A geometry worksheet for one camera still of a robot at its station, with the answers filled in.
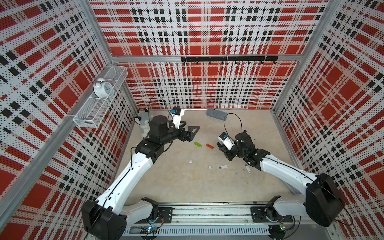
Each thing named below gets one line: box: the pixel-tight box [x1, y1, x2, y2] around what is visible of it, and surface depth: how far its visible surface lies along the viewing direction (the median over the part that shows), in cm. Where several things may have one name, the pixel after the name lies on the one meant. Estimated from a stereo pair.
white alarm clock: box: [93, 78, 114, 99], surface depth 72 cm
